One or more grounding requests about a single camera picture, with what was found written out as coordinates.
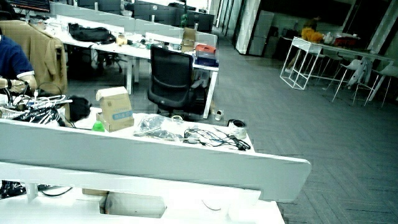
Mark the tan coat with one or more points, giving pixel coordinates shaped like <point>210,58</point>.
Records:
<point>43,49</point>

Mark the white high table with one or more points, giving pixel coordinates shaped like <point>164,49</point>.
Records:
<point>303,43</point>

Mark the blue storage box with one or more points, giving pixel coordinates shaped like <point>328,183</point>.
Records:
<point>206,59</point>

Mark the white bar stool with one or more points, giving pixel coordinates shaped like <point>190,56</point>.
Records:
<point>351,66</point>
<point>388,71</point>

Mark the clear plastic bag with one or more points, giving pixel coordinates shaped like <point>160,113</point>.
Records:
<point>154,126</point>

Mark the white round device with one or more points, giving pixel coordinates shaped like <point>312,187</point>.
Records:
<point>237,129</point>

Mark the white shoe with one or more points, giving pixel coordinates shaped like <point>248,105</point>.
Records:
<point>219,115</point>

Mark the long white office desk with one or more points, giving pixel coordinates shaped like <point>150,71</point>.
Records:
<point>124,49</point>

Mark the black computer monitor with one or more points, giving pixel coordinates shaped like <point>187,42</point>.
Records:
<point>199,20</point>
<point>99,4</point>
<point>154,12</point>

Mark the cardboard box with blue label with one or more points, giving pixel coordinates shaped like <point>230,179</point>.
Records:
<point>115,107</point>

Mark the black pouch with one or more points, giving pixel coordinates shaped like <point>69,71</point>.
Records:
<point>78,107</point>

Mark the white garment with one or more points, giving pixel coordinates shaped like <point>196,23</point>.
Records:
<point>360,73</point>

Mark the black office chair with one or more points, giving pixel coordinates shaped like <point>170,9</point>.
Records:
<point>171,74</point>

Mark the white cluttered desk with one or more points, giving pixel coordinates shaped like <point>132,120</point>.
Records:
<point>140,119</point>

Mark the green bottle cap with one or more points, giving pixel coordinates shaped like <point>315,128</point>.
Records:
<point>98,126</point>

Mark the red container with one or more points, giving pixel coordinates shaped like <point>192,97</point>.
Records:
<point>206,48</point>

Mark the red bag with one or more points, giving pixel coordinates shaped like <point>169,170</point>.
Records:
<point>345,41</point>

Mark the black bag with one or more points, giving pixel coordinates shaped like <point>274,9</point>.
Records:
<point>90,33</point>

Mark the small brown cardboard box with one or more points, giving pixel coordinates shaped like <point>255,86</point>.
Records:
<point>188,39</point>

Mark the grey desk partition panel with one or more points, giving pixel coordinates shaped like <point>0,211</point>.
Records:
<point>130,160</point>

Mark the yellow plush toy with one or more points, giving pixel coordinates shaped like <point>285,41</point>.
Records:
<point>311,35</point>

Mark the grey cabinet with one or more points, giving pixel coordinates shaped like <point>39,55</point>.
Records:
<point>261,31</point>

